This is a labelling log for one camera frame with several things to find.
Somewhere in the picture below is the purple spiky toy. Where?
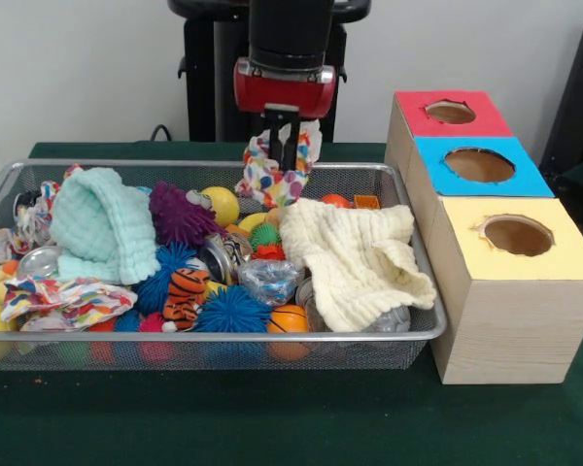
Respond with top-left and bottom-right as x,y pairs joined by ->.
149,180 -> 227,249

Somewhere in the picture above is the blue spiky ball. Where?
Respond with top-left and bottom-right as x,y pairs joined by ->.
193,284 -> 273,334

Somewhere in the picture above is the cream knitted cloth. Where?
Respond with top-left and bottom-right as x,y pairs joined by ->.
276,196 -> 438,333

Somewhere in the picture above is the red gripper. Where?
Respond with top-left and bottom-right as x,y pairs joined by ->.
232,56 -> 338,173

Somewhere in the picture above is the tiger plush toy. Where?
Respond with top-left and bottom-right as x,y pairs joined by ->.
162,267 -> 213,332

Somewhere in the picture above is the wire mesh bin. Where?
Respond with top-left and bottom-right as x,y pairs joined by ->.
0,158 -> 449,373

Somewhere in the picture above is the mint green cloth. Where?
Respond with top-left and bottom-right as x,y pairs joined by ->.
50,166 -> 162,285

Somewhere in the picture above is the wooden box with three holes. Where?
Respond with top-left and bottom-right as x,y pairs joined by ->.
383,89 -> 583,385

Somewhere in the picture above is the colourful printed cloth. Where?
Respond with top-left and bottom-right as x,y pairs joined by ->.
235,119 -> 322,209
0,275 -> 140,331
0,163 -> 85,264

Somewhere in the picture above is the small orange basketball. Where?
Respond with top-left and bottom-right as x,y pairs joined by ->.
266,304 -> 311,335

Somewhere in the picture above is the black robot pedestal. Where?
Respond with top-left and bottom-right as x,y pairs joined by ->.
167,0 -> 373,144

